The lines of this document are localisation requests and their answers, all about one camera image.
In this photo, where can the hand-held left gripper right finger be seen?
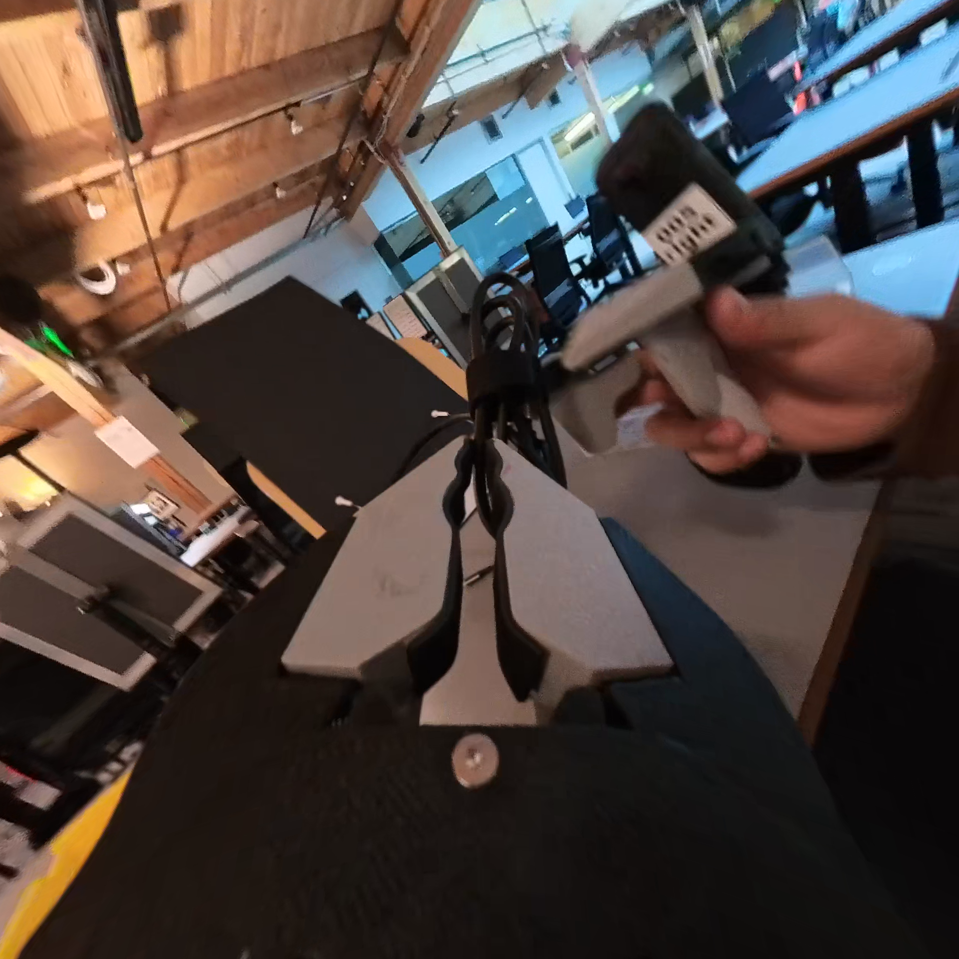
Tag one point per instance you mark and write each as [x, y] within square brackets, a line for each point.
[577, 592]

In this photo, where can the grey framed monitor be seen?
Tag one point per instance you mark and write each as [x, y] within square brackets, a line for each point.
[67, 637]
[120, 562]

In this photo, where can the person's right forearm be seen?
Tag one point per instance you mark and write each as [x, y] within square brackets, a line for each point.
[940, 404]

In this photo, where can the person's right hand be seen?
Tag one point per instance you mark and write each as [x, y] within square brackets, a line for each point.
[824, 374]

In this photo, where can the yellow plastic bin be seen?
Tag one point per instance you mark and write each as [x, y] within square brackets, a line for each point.
[22, 914]

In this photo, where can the black hanging light bar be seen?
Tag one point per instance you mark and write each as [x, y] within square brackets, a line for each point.
[112, 67]

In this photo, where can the grey cabinet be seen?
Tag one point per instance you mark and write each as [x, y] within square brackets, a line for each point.
[442, 307]

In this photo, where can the white paper sign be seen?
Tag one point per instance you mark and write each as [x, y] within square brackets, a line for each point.
[126, 442]

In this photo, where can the black office chair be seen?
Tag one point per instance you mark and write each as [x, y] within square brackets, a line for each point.
[554, 277]
[607, 232]

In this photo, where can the black board with wooden edge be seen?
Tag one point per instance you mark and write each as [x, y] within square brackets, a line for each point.
[300, 374]

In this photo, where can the long grey table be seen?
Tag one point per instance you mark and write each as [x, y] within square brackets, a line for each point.
[846, 135]

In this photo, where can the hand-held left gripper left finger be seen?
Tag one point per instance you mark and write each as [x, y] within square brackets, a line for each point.
[352, 592]

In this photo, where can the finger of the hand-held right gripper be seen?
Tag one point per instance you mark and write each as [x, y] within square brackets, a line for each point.
[592, 412]
[637, 315]

